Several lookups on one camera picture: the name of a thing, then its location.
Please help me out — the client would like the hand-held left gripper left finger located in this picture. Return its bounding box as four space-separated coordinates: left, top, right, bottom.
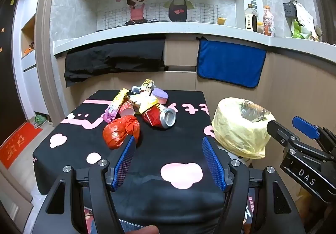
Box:
39 134 137 234

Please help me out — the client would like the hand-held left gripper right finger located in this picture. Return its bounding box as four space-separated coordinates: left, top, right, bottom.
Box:
202 136 306 234

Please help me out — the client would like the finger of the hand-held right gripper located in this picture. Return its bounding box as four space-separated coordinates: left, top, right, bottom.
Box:
292 116 324 143
267 120 300 145

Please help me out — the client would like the red plastic bag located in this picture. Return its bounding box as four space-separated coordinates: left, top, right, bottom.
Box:
102 115 141 150

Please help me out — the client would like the bin with yellow bag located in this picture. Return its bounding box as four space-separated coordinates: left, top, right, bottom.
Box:
211 97 276 160

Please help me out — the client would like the pink paper cup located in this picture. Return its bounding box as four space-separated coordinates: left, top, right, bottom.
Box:
119 101 135 118

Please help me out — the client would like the purple yellow snack wrapper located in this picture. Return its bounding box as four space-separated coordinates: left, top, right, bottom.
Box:
103 88 129 123

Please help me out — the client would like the red soda can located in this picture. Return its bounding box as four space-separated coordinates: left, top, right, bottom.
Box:
141 104 176 128

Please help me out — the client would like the white tissue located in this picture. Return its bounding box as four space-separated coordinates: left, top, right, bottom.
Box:
128 93 145 105

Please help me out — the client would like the white gold wrapper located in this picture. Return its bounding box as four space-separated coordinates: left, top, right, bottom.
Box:
131 79 155 96

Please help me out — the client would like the person's left hand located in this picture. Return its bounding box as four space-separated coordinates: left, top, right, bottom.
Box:
128 225 159 234

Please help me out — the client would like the black pink printed tablecloth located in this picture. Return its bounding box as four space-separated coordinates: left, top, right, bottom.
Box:
33 89 229 224

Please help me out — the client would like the red printed packet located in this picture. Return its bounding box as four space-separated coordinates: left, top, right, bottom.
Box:
242 188 257 224

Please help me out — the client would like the blue towel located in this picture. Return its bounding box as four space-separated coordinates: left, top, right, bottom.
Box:
196 37 267 89

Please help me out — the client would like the green plastic bag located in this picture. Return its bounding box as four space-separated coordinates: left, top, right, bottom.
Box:
291 21 317 39

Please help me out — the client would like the red doormat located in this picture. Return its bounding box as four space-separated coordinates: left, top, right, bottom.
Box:
0 122 43 169

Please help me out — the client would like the black cloth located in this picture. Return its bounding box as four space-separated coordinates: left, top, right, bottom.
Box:
64 36 167 87

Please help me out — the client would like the orange drink bottle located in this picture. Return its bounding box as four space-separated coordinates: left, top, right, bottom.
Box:
263 5 275 37

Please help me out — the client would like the white plastic bag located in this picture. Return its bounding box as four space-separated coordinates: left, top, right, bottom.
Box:
294 3 316 27

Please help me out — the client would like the dark sauce bottle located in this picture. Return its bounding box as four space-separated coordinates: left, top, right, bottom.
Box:
244 4 258 32

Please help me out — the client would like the black utensil holder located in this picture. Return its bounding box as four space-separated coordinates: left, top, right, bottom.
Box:
283 0 299 18

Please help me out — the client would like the white kitchen counter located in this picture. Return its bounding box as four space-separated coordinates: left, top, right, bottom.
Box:
52 22 336 59

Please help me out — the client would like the black door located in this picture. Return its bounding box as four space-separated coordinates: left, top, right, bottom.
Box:
0 0 27 143

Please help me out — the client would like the cartoon wall sticker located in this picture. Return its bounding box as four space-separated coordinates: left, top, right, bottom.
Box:
96 0 236 32

